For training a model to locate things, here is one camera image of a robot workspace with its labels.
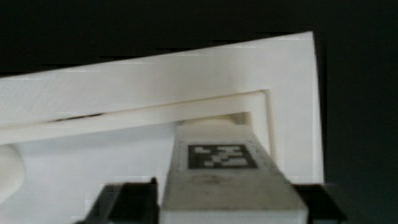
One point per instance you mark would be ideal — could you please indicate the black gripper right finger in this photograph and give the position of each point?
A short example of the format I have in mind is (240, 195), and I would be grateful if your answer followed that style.
(326, 212)

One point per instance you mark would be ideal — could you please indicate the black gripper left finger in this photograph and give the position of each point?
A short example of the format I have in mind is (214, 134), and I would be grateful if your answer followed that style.
(127, 204)

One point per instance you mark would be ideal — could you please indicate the white table leg with tag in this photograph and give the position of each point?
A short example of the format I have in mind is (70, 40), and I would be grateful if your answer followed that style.
(226, 187)

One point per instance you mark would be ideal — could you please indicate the white square tabletop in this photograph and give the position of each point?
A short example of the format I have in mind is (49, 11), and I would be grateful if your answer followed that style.
(89, 120)

